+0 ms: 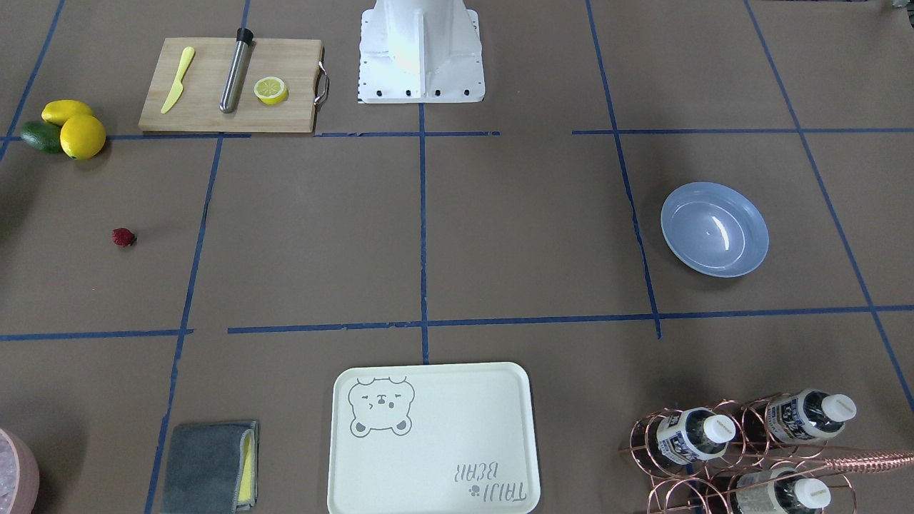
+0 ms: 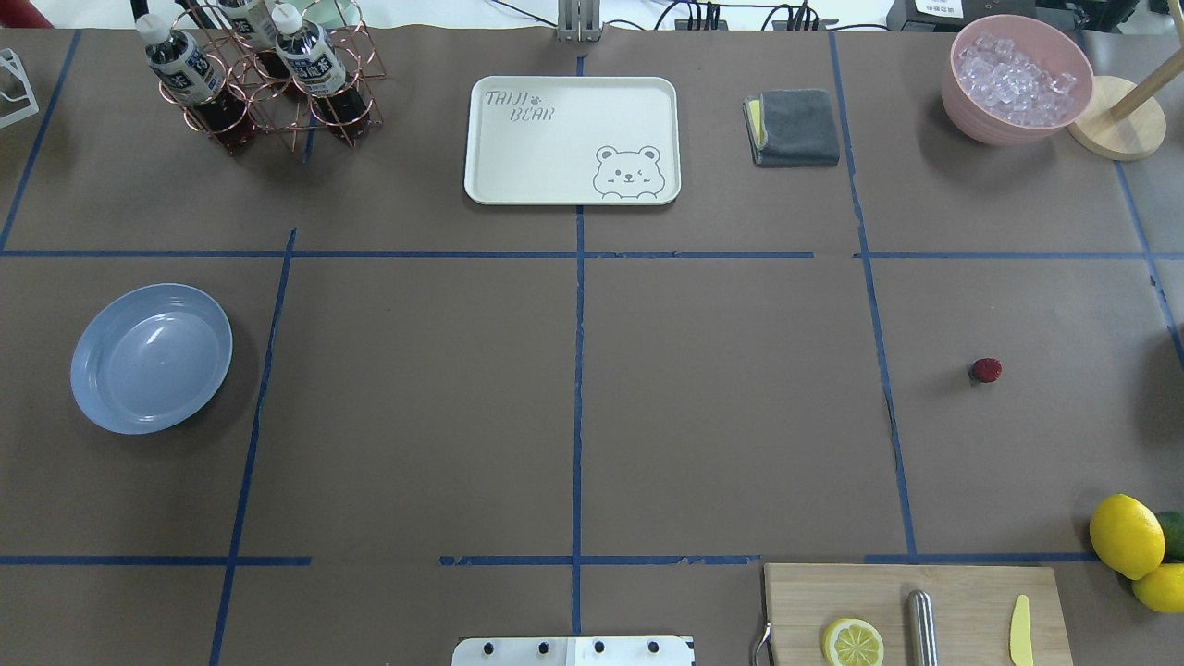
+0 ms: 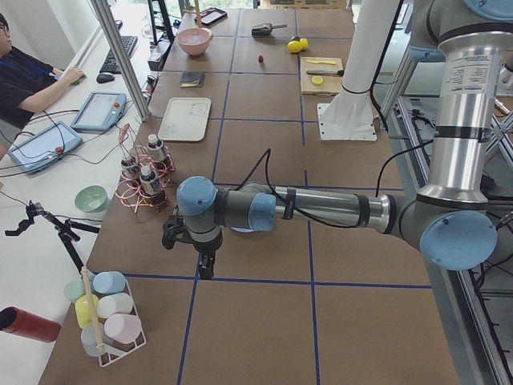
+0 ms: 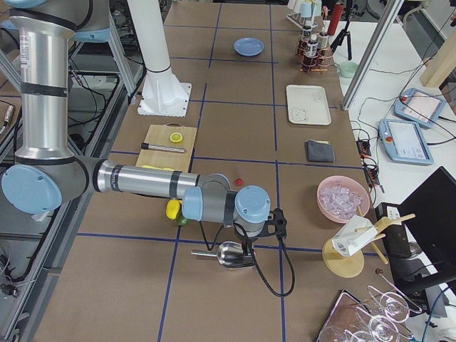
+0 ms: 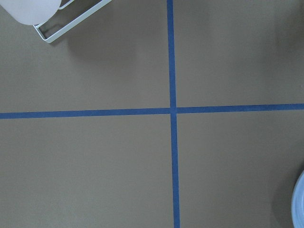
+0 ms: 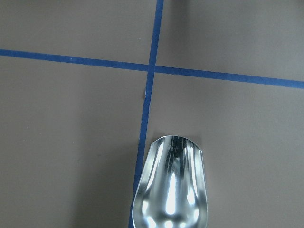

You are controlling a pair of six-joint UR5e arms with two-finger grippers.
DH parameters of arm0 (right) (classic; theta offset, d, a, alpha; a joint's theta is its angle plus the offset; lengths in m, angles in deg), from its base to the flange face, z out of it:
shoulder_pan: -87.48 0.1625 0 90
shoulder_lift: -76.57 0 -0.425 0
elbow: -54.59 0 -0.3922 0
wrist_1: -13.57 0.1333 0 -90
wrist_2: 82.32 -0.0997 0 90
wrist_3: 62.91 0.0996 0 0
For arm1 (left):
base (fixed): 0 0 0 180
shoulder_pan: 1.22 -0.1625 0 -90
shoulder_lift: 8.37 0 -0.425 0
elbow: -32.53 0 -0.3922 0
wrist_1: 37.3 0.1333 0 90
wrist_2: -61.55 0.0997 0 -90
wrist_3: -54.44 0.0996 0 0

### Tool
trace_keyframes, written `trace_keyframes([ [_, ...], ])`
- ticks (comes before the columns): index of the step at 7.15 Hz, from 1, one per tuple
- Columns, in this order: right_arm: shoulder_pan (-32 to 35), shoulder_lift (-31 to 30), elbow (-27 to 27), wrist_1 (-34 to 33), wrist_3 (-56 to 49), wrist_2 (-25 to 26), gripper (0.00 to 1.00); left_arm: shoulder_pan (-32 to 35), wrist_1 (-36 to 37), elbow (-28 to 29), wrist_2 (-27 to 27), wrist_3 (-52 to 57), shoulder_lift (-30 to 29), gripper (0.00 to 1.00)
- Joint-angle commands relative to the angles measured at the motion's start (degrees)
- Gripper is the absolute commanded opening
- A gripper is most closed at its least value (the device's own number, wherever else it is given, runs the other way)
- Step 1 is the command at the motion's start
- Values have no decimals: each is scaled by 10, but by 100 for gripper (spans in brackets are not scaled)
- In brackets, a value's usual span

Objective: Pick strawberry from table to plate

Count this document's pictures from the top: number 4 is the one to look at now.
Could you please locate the red cylinder bottle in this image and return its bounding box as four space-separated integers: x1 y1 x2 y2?
327 2 344 36

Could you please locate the pink cup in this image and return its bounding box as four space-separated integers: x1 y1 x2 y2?
287 0 302 13

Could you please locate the aluminium frame post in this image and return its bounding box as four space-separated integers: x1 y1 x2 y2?
341 0 404 110

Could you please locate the mint green bowl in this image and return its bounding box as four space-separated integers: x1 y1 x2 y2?
338 61 358 78

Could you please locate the near teach pendant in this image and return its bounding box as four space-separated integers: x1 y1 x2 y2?
378 119 434 165

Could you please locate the wooden cutting board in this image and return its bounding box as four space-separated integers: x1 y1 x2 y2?
136 125 197 172

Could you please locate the far teach pendant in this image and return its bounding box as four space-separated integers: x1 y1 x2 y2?
394 88 445 128

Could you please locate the cream bear tray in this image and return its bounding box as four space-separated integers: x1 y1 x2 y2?
286 85 331 126

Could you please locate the black tripod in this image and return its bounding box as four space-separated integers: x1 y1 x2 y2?
330 0 358 61

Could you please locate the white carton on stand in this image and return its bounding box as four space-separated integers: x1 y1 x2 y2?
331 215 377 257

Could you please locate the green lime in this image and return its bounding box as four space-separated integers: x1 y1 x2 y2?
176 215 190 227

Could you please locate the pink bowl with ice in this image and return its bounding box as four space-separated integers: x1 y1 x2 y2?
316 175 371 223

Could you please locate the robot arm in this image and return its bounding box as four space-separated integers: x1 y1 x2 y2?
1 1 272 239

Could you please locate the black monitor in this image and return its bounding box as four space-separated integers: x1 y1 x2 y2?
384 166 455 294

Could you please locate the lemon half slice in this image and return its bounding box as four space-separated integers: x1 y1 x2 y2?
170 132 183 143

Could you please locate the copper wire bottle rack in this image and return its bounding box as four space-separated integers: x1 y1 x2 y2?
296 33 335 72

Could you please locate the teach pendant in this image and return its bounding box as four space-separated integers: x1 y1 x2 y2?
378 119 434 165
394 88 445 128

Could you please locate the steel scoop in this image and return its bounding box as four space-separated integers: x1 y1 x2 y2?
191 242 254 269

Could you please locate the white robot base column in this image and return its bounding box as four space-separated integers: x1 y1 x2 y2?
128 0 192 118

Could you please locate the yellow lemon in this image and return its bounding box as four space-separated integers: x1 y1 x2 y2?
165 199 182 220

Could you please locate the white wire cup rack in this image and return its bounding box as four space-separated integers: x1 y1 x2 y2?
286 12 318 29

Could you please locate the yellow plastic knife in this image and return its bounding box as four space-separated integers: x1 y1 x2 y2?
142 165 175 171

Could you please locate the blue plate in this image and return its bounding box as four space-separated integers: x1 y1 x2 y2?
233 37 264 57

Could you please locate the light blue cup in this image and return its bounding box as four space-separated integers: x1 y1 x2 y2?
299 1 313 18

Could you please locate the clear glass holder rack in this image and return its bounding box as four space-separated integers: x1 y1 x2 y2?
316 286 423 342

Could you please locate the dark drink bottle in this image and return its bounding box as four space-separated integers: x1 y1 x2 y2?
300 25 312 57
306 34 318 58

